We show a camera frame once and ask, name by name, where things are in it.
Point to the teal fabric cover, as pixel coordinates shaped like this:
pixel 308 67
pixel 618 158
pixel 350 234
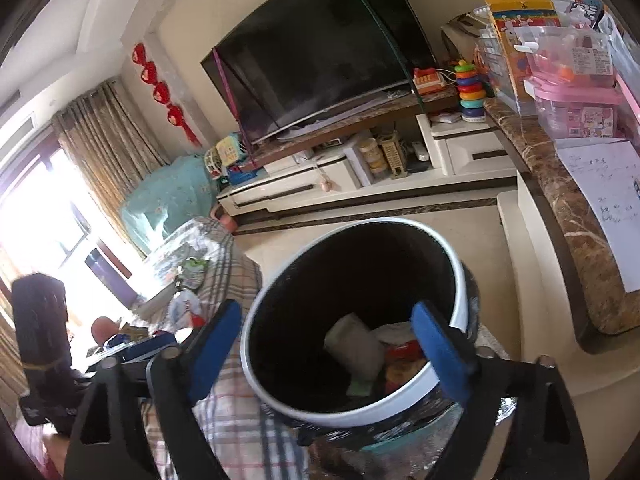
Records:
pixel 170 195

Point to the white paper sheet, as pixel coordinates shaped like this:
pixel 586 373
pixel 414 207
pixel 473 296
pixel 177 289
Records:
pixel 605 195

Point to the red hanging wall decoration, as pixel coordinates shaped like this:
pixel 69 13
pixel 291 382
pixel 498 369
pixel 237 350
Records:
pixel 162 92

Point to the crumpled beige paper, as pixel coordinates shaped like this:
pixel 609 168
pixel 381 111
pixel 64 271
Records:
pixel 355 345

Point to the brown marble counter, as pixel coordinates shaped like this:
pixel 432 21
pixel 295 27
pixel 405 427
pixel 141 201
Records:
pixel 550 185

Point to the white television cabinet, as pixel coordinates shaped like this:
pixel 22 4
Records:
pixel 465 152

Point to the small green wrapper scrap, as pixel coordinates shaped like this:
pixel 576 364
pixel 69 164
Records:
pixel 360 387

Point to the purple box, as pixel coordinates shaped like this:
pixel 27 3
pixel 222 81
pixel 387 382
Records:
pixel 107 275

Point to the clear plastic storage box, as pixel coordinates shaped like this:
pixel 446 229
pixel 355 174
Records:
pixel 565 52

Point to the white remote control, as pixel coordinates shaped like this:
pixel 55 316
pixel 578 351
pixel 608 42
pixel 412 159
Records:
pixel 421 152

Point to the pink lidded clear container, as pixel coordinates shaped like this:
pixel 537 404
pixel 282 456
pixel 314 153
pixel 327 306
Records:
pixel 580 110

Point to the red white snack packet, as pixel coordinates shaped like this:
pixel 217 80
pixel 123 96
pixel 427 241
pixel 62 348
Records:
pixel 187 310

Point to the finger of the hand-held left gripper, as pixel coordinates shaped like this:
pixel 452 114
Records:
pixel 147 349

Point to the yellow cartoon box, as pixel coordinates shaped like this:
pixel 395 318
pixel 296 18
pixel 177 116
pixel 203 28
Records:
pixel 510 25

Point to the plaid blanket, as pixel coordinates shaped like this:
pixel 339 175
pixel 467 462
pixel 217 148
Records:
pixel 235 410

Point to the pink round object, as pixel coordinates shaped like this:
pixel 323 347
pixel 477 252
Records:
pixel 104 331

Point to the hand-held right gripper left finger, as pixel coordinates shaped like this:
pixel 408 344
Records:
pixel 216 355

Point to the wooden slatted toy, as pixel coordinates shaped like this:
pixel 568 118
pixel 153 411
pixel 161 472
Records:
pixel 395 157

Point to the beige cardboard box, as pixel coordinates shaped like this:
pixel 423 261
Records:
pixel 462 35

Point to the black flat television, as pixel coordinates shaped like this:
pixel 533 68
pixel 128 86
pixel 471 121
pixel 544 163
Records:
pixel 325 50

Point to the yellow blue toy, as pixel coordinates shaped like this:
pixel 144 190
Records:
pixel 230 152

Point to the white tissue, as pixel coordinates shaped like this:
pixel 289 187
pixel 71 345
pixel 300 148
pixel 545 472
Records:
pixel 395 332

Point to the beige patterned curtain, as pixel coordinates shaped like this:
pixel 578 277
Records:
pixel 105 145

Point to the red snack wrapper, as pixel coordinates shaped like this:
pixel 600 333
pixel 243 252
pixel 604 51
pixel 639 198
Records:
pixel 405 360

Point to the orange toy telephone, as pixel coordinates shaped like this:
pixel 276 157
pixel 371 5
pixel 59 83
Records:
pixel 429 82

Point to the green snack wrapper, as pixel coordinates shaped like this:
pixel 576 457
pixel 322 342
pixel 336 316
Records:
pixel 194 269

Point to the white rimmed black trash bin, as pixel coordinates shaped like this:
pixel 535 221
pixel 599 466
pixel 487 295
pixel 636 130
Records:
pixel 325 270

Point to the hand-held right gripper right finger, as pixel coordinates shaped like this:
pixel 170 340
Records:
pixel 442 355

